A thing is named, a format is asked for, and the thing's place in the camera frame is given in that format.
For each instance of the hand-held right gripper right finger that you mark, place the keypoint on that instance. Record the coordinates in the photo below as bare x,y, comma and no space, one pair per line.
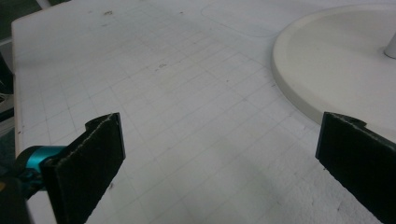
361,161

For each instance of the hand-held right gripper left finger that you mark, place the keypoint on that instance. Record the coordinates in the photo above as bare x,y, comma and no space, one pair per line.
84,168

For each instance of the white hook rack stand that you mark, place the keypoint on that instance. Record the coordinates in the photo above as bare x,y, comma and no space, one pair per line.
336,62

